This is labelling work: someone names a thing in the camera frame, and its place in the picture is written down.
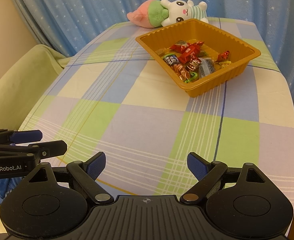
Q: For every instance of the checked pastel tablecloth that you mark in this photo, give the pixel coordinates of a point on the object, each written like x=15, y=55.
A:
x=136, y=130

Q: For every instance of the pale green cloth cover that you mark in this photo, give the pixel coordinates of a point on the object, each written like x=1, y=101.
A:
x=19, y=80

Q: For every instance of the small red candy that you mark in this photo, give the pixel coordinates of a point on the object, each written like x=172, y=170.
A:
x=224, y=55

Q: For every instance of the clear black printed snack packet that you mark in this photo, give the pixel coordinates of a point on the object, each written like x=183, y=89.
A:
x=207, y=67

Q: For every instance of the white rabbit plush toy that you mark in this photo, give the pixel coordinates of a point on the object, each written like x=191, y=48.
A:
x=172, y=11

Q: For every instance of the orange plastic tray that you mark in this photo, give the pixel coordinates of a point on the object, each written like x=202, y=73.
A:
x=157, y=33

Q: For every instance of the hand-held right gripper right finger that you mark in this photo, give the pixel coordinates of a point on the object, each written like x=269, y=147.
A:
x=198, y=166

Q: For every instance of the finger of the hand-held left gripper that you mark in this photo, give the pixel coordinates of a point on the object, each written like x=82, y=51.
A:
x=26, y=136
x=51, y=148

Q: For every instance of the red black patterned snack packet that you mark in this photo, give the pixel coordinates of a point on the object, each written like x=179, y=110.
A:
x=179, y=46

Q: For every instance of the green clear candy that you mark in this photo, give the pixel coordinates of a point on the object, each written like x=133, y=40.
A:
x=202, y=53

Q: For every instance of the brown candy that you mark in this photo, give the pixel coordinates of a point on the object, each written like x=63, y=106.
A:
x=160, y=52

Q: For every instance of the blue star curtain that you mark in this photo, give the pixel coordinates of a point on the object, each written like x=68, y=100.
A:
x=86, y=5

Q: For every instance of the green sausage snack packet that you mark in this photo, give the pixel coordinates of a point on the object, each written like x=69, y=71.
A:
x=177, y=66

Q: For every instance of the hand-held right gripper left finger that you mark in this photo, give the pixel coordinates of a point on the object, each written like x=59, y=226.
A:
x=96, y=166

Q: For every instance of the yellow green candy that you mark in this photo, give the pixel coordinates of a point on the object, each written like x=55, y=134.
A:
x=224, y=63

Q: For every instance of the blue patterned cloth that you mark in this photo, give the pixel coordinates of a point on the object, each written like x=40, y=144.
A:
x=7, y=186

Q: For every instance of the dark red snack packet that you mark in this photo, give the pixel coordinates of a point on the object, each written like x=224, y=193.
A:
x=193, y=63

